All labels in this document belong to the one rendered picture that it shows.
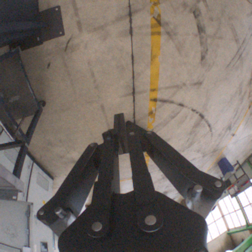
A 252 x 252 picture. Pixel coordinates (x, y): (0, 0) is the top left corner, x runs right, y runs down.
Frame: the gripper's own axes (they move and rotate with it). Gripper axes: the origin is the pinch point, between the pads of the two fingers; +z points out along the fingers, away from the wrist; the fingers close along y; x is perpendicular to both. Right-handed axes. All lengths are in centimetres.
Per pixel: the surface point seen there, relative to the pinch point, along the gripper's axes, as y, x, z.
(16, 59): -65, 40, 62
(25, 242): -78, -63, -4
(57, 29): -34, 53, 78
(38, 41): -52, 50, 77
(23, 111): -84, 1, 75
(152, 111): 31, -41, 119
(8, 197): -68, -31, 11
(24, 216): -80, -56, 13
